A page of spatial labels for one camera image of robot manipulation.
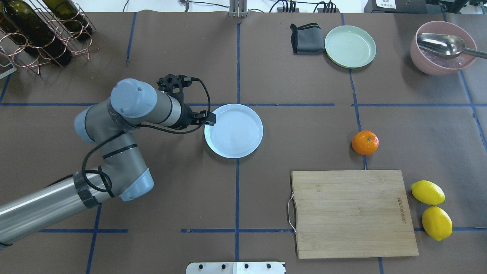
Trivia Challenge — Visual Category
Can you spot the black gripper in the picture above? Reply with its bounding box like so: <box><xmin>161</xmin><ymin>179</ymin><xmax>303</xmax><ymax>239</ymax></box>
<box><xmin>188</xmin><ymin>110</ymin><xmax>217</xmax><ymax>126</ymax></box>

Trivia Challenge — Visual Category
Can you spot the orange mandarin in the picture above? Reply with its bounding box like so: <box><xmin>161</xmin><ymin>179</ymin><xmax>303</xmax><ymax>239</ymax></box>
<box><xmin>351</xmin><ymin>131</ymin><xmax>379</xmax><ymax>156</ymax></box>

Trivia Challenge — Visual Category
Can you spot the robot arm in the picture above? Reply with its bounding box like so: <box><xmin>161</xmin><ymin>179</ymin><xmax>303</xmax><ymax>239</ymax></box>
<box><xmin>0</xmin><ymin>74</ymin><xmax>216</xmax><ymax>250</ymax></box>

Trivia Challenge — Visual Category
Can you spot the light blue plate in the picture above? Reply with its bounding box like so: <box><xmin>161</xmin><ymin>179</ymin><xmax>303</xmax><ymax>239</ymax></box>
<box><xmin>204</xmin><ymin>104</ymin><xmax>263</xmax><ymax>158</ymax></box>

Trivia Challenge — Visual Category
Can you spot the green plate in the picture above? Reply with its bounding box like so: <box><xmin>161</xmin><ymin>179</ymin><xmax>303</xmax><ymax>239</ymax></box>
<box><xmin>324</xmin><ymin>25</ymin><xmax>376</xmax><ymax>69</ymax></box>

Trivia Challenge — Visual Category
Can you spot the dark folded cloth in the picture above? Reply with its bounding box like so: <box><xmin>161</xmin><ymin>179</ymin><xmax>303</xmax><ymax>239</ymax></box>
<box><xmin>290</xmin><ymin>23</ymin><xmax>325</xmax><ymax>55</ymax></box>

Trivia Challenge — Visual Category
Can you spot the bamboo cutting board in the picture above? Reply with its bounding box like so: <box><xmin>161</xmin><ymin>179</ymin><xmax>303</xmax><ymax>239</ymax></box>
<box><xmin>291</xmin><ymin>170</ymin><xmax>419</xmax><ymax>260</ymax></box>

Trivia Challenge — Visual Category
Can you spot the dark wine bottle back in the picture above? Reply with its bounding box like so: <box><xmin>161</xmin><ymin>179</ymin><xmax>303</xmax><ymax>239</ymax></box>
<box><xmin>43</xmin><ymin>0</ymin><xmax>93</xmax><ymax>41</ymax></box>

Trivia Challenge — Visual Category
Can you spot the dark wine bottle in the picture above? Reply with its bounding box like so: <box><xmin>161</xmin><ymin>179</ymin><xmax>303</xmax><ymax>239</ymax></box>
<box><xmin>1</xmin><ymin>0</ymin><xmax>72</xmax><ymax>67</ymax></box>
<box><xmin>0</xmin><ymin>12</ymin><xmax>24</xmax><ymax>46</ymax></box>
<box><xmin>43</xmin><ymin>0</ymin><xmax>93</xmax><ymax>41</ymax></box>

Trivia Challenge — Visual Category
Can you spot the dark wine bottle middle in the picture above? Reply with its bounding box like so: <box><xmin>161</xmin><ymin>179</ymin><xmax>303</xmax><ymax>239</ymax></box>
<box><xmin>1</xmin><ymin>0</ymin><xmax>72</xmax><ymax>67</ymax></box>

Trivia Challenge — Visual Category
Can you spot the dark wine bottle front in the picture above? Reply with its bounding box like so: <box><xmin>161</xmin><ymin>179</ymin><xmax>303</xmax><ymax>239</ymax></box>
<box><xmin>0</xmin><ymin>12</ymin><xmax>24</xmax><ymax>46</ymax></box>

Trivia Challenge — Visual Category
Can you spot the pink bowl with ice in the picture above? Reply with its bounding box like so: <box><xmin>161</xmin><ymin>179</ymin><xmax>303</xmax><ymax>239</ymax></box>
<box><xmin>409</xmin><ymin>21</ymin><xmax>477</xmax><ymax>76</ymax></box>

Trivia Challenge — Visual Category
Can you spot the yellow lemon far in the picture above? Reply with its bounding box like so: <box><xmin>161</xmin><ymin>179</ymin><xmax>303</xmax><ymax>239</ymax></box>
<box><xmin>411</xmin><ymin>180</ymin><xmax>446</xmax><ymax>206</ymax></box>

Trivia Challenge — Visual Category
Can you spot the yellow lemon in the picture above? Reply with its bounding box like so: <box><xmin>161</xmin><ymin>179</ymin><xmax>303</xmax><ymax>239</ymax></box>
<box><xmin>421</xmin><ymin>206</ymin><xmax>453</xmax><ymax>241</ymax></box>
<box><xmin>411</xmin><ymin>180</ymin><xmax>446</xmax><ymax>206</ymax></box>

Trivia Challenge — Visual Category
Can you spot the yellow lemon near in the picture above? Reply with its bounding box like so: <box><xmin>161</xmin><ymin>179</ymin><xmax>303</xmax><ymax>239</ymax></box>
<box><xmin>421</xmin><ymin>206</ymin><xmax>453</xmax><ymax>241</ymax></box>

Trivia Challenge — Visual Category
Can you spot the metal scoop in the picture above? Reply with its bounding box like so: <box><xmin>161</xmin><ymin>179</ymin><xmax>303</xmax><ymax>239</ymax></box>
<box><xmin>416</xmin><ymin>33</ymin><xmax>487</xmax><ymax>59</ymax></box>

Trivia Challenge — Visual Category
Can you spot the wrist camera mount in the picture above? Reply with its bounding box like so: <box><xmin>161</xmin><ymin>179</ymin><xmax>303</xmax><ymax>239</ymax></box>
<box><xmin>156</xmin><ymin>73</ymin><xmax>192</xmax><ymax>93</ymax></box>

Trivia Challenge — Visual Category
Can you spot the aluminium frame post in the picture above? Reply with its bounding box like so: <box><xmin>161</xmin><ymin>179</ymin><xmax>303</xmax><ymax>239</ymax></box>
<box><xmin>229</xmin><ymin>0</ymin><xmax>248</xmax><ymax>18</ymax></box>

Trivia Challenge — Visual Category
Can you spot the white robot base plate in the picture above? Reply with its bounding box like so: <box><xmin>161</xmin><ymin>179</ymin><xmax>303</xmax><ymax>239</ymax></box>
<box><xmin>186</xmin><ymin>261</ymin><xmax>286</xmax><ymax>274</ymax></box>

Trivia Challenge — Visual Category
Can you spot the copper wire wine rack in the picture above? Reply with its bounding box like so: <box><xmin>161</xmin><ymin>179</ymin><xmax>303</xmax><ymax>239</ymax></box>
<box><xmin>1</xmin><ymin>0</ymin><xmax>99</xmax><ymax>75</ymax></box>

